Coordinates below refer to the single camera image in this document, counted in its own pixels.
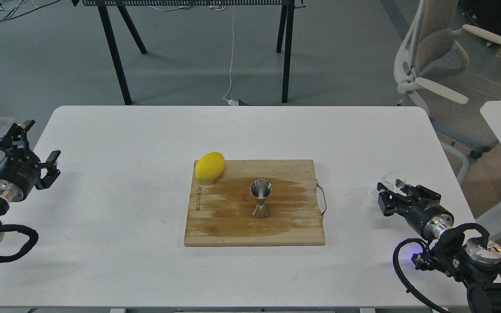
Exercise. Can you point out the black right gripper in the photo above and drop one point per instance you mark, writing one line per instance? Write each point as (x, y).
(420, 207)

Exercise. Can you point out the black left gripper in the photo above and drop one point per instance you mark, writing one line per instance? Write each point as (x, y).
(20, 170)

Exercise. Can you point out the small clear glass cup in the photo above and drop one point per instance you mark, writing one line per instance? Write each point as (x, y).
(394, 180)

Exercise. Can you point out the steel double jigger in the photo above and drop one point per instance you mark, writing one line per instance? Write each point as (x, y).
(261, 190)

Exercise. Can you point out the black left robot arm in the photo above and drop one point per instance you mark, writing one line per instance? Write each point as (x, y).
(4, 228)

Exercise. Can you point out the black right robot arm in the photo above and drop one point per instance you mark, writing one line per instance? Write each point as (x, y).
(464, 252)

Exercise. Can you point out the white office chair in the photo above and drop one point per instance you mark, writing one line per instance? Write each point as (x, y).
(430, 71)

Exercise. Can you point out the yellow lemon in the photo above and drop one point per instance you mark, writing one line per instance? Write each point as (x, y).
(210, 167)

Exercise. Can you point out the wooden cutting board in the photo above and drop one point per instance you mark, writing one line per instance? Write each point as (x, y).
(219, 213)

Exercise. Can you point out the black metal frame table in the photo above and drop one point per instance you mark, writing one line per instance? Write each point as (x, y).
(154, 44)

